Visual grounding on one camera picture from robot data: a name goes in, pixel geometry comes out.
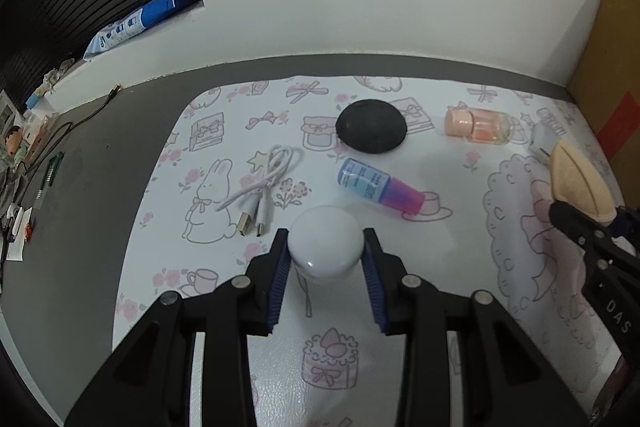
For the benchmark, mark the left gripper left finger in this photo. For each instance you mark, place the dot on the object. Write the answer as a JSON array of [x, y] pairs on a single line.
[[146, 381]]

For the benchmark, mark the blue pink tube bottle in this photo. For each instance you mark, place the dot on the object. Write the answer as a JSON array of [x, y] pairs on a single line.
[[379, 187]]

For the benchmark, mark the brown cardboard box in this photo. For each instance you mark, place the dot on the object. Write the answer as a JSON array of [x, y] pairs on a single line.
[[605, 86]]

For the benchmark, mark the clear bottle with pink cap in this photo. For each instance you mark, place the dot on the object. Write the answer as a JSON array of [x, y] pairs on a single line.
[[479, 125]]

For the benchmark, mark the white storage box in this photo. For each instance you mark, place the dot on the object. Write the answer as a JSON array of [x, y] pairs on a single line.
[[8, 113]]

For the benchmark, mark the blue white plastic bag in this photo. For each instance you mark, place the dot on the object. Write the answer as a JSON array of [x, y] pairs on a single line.
[[140, 20]]

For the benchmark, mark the tan heart-shaped pouch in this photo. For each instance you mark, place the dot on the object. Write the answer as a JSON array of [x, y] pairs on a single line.
[[575, 181]]

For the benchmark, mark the patterned white pink table mat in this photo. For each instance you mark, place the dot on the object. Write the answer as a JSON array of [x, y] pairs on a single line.
[[243, 162]]

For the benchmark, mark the small doll figure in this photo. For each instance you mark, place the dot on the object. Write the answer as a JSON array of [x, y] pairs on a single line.
[[15, 144]]

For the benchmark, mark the white round dome object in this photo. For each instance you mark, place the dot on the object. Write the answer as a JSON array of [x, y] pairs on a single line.
[[325, 243]]

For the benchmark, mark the translucent white computer mouse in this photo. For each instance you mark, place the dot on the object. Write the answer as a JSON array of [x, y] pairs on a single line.
[[542, 142]]

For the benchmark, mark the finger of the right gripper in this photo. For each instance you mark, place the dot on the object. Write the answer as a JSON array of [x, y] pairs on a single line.
[[576, 226], [627, 225]]

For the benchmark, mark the large black round puff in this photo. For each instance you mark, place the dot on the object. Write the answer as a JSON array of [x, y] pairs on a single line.
[[371, 126]]

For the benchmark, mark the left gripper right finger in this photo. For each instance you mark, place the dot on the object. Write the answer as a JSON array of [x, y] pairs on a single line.
[[506, 381]]

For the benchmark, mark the green tool on desk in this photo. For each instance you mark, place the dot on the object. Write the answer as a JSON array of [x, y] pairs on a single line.
[[52, 168]]

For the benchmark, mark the white paper booklet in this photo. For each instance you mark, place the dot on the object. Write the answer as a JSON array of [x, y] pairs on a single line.
[[19, 220]]

